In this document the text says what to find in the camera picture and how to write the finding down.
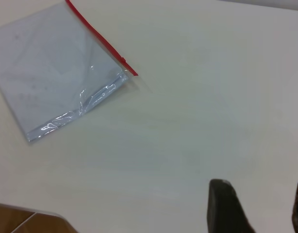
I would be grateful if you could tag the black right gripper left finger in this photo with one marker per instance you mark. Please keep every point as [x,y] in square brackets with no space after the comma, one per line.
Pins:
[224,208]

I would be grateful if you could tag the red zipper slider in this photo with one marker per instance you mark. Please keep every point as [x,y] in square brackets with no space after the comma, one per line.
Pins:
[123,60]

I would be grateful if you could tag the clear plastic zip bag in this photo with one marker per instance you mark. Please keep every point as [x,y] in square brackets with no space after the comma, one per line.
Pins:
[54,60]

